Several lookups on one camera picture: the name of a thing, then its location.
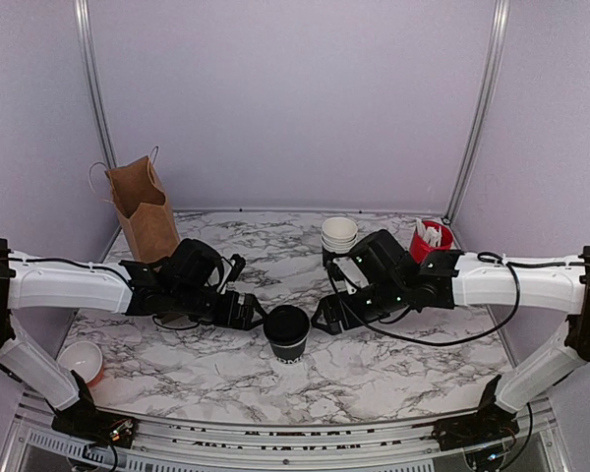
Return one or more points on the aluminium frame post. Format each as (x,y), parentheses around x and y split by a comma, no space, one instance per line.
(86,43)
(487,89)

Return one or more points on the white packets in container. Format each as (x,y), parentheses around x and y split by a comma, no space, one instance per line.
(430,232)

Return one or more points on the single black paper cup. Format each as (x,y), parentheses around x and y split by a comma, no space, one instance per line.
(289,354)

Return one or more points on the stack of paper cups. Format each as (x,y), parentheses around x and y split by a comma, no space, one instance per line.
(338,236)

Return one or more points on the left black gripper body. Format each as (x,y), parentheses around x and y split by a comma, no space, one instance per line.
(190,303)

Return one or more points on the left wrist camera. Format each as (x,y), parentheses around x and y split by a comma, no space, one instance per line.
(232,270)

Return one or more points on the left aluminium frame post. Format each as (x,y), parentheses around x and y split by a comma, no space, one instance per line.
(86,43)

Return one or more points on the red cylindrical container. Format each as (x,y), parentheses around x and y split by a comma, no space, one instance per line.
(419,250)

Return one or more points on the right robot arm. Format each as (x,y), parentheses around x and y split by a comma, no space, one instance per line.
(529,286)

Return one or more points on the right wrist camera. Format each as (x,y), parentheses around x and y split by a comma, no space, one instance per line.
(345,272)

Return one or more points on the front aluminium rail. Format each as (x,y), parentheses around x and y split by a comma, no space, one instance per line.
(164,444)

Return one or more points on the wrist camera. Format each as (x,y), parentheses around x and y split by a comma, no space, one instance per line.
(232,270)
(345,272)

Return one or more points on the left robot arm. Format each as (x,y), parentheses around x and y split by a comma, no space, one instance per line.
(57,286)

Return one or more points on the right aluminium frame post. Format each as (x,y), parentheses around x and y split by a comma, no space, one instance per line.
(487,89)

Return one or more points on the brown paper bag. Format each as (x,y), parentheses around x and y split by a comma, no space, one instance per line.
(144,211)

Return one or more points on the orange white bowl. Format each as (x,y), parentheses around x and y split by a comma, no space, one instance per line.
(85,358)

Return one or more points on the black plastic cup lid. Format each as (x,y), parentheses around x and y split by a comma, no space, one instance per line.
(286,325)

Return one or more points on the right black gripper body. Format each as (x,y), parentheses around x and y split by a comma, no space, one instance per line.
(387,298)

